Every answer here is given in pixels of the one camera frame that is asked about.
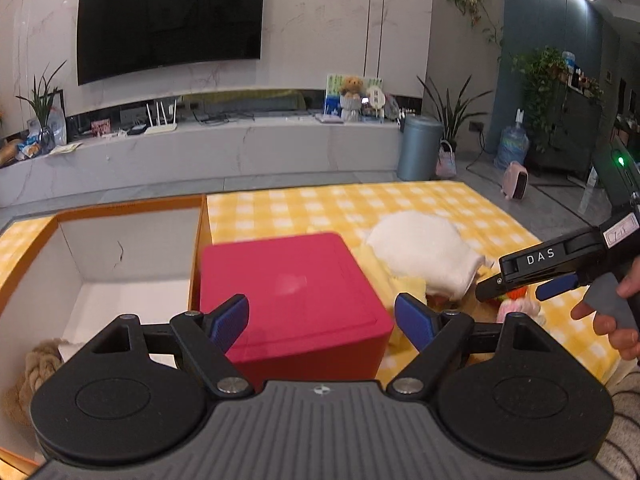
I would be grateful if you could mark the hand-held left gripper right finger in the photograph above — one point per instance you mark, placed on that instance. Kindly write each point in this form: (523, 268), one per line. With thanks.
(414, 321)

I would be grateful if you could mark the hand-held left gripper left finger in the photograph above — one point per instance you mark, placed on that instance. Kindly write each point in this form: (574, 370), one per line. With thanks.
(231, 317)

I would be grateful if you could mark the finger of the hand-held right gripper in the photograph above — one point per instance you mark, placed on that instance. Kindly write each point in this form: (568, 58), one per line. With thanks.
(555, 287)
(495, 290)

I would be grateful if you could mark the colourful plush toy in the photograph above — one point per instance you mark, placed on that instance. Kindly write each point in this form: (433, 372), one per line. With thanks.
(520, 307)

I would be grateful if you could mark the white plush toy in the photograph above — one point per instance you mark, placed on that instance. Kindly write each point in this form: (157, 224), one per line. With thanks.
(425, 245)

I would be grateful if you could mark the orange cardboard box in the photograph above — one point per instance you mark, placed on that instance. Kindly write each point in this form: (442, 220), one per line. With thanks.
(125, 260)

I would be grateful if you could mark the person's right hand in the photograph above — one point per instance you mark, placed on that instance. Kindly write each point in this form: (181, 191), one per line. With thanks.
(625, 342)

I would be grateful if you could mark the pale yellow cloth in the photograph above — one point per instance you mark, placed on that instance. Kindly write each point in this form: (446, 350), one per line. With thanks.
(406, 287)

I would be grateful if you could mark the red square box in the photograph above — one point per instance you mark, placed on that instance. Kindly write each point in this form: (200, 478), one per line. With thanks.
(290, 300)

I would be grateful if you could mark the pink space heater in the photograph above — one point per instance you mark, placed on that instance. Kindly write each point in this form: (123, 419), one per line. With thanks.
(516, 182)

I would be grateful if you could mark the blue water jug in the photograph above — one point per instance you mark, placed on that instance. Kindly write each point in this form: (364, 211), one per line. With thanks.
(512, 147)

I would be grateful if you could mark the yellow checkered tablecloth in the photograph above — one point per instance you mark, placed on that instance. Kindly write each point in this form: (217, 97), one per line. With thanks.
(300, 210)

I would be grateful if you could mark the dark grey cabinet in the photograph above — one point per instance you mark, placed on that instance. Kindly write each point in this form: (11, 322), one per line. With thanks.
(575, 125)

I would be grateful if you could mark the pastel woven bag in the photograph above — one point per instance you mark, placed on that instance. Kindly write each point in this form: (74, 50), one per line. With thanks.
(446, 162)

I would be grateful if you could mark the cluttered shelf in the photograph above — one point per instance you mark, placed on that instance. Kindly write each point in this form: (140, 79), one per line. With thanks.
(627, 120)

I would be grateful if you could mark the grey ribbed fabric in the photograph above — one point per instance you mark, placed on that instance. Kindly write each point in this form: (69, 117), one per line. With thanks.
(622, 425)

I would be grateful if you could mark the blue-grey pedal trash can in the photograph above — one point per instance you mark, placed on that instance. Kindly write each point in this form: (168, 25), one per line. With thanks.
(419, 147)

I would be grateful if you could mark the white marble television console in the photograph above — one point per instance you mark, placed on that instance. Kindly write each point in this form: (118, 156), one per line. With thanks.
(250, 155)

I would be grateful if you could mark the potted snake plant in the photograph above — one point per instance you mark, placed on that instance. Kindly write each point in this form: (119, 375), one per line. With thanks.
(452, 110)

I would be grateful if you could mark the bushy green plant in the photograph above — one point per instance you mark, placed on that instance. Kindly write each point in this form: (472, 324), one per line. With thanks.
(542, 72)

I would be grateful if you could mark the white router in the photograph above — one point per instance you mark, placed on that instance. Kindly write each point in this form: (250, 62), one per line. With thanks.
(161, 127)

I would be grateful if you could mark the flat book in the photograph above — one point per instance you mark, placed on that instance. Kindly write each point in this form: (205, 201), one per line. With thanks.
(330, 118)

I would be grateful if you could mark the white round hand fan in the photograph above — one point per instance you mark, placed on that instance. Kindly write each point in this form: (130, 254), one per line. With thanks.
(375, 97)

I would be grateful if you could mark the pink photo card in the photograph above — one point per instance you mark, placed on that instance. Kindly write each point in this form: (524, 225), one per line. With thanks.
(101, 127)

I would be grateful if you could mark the sheet of paper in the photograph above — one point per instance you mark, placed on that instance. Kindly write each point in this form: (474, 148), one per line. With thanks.
(65, 149)

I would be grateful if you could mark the brown teddy bear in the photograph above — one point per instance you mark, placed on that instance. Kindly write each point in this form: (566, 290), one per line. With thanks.
(351, 86)

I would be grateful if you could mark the snack bags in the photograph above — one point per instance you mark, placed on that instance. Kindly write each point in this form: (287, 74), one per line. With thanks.
(22, 149)

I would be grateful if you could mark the hanging vine plant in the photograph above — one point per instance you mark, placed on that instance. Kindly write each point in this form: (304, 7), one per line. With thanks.
(472, 5)

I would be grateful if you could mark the potted grass plant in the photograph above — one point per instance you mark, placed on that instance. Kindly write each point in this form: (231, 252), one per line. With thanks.
(42, 95)

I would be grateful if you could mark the black flat television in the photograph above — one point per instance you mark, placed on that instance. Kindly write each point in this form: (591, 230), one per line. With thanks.
(170, 15)

